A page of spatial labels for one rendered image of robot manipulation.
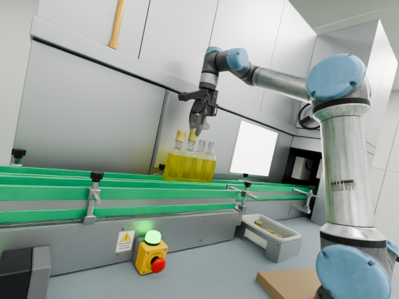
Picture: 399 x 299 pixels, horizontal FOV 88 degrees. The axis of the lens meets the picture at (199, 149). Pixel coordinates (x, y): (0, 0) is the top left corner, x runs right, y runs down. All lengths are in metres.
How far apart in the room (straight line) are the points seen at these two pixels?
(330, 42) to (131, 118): 1.56
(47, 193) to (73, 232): 0.11
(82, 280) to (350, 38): 1.93
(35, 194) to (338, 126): 0.69
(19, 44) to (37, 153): 3.10
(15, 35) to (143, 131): 3.16
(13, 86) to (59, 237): 3.31
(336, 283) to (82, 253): 0.57
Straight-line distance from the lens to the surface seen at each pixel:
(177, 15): 1.06
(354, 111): 0.57
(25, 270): 0.55
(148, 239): 0.64
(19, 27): 3.92
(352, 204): 0.54
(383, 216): 4.39
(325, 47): 1.95
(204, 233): 0.83
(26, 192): 0.58
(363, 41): 1.87
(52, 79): 0.84
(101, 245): 0.65
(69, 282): 0.65
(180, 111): 0.95
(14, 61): 3.84
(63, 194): 0.59
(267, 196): 1.29
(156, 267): 0.63
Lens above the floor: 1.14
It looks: 3 degrees down
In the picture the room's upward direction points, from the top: 12 degrees clockwise
